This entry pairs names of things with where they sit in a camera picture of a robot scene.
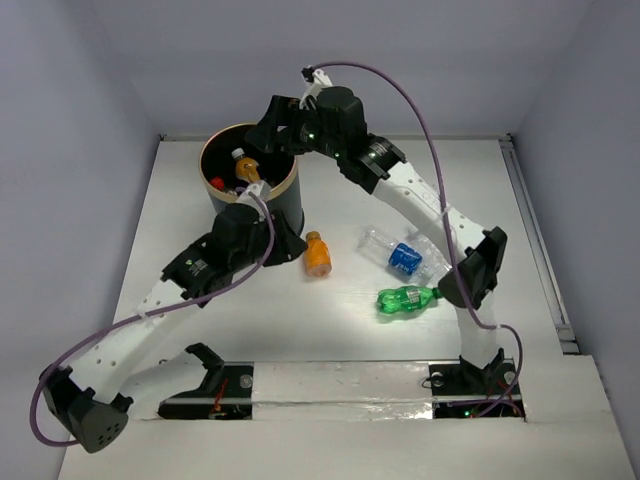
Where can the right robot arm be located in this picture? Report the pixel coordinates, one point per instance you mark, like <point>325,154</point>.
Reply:
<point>333,124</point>

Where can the green plastic soda bottle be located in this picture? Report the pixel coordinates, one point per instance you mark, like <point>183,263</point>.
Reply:
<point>405,302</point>

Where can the red label cola bottle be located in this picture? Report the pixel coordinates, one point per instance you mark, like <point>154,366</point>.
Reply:
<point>220,186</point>

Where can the clear bottle white blue cap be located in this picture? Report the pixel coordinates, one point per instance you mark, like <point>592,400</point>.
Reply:
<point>433,259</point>

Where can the small orange bottle gold cap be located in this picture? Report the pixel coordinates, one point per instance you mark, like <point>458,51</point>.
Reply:
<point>317,257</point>

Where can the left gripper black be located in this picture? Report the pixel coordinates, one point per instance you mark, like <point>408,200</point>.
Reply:
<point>282,239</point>

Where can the blue label clear bottle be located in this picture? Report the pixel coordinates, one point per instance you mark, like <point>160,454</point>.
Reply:
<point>394,254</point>

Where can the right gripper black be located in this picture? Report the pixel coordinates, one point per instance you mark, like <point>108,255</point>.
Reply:
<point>282,110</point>

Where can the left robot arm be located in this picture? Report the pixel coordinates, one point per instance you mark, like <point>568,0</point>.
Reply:
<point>78,400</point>

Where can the long orange juice bottle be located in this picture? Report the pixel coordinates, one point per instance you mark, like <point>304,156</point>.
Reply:
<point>246,168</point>

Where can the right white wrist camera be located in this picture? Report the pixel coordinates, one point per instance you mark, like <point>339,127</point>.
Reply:
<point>316,80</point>

